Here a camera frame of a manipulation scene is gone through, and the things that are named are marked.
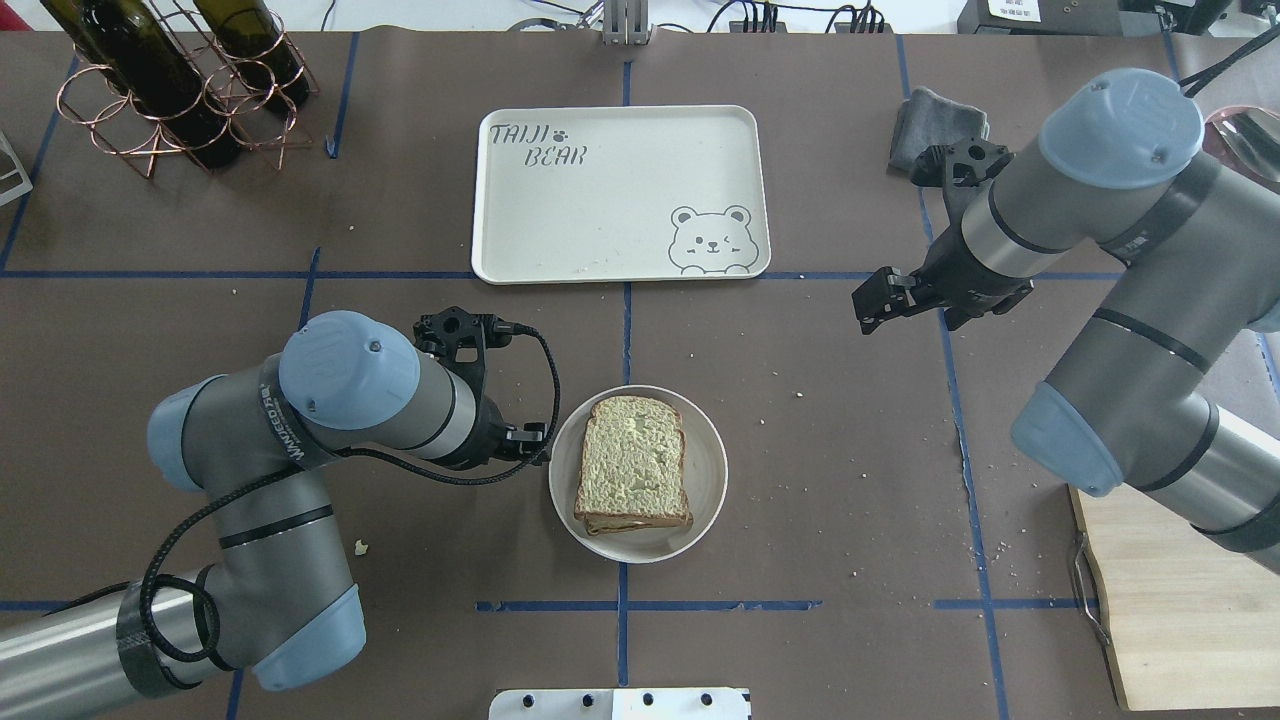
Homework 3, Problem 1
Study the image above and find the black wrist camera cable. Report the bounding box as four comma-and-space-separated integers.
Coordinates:
138, 320, 563, 666

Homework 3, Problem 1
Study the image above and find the aluminium frame post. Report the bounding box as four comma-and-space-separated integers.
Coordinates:
602, 0, 652, 46

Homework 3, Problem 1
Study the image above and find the cream bear tray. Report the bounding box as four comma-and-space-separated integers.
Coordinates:
471, 105, 771, 284

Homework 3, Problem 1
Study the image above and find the white round plate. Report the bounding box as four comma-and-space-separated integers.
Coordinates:
548, 386, 730, 564

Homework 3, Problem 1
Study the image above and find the white wire rack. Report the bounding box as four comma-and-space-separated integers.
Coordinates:
0, 132, 33, 208

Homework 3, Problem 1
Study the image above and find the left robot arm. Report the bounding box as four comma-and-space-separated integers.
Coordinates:
3, 307, 559, 719

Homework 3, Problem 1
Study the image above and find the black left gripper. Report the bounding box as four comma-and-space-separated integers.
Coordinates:
413, 307, 549, 469

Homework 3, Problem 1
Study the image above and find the pink bowl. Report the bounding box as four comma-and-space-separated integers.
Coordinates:
1201, 105, 1280, 196

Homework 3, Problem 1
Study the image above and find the metal scoop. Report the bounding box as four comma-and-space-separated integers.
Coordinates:
1212, 110, 1280, 191

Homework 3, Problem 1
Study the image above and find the wooden cutting board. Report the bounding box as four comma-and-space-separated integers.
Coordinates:
1069, 486, 1279, 711

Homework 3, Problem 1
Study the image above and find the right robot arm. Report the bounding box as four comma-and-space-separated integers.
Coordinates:
852, 68, 1279, 571

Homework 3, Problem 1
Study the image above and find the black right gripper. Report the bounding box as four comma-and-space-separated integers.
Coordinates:
852, 138, 1034, 336

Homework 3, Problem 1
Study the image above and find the copper wire bottle rack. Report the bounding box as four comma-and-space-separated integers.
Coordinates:
45, 1, 317, 179

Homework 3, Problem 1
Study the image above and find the dark wine bottle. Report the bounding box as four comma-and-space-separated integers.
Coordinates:
195, 1, 311, 115
41, 1, 242, 169

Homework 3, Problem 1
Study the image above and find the black box device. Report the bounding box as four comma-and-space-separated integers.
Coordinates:
956, 0, 1123, 36

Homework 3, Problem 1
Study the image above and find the grey folded cloth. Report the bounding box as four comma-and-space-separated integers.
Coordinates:
887, 86, 989, 174

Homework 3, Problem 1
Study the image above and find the dark wine bottle left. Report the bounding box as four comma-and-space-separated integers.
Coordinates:
41, 1, 242, 169

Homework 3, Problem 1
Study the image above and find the dark wine bottle right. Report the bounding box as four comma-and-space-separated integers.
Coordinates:
195, 1, 311, 115

